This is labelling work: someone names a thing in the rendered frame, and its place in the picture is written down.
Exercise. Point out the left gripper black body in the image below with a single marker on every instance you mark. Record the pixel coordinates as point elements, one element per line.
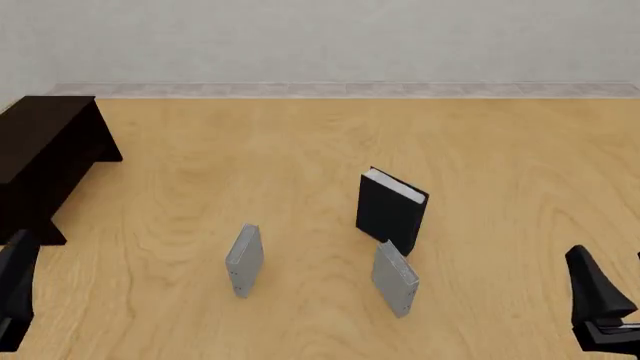
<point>14,332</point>

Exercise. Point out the black book with white pages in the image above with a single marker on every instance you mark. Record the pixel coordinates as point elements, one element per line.
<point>387,219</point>

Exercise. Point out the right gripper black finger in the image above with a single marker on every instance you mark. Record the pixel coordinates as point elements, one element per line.
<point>592,285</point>

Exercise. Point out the dark wooden cabinet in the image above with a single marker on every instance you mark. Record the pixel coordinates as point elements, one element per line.
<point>47,150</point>

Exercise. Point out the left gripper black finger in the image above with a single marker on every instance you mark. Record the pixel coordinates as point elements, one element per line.
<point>17,273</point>

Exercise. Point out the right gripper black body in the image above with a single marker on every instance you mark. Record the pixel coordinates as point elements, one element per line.
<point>612,335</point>

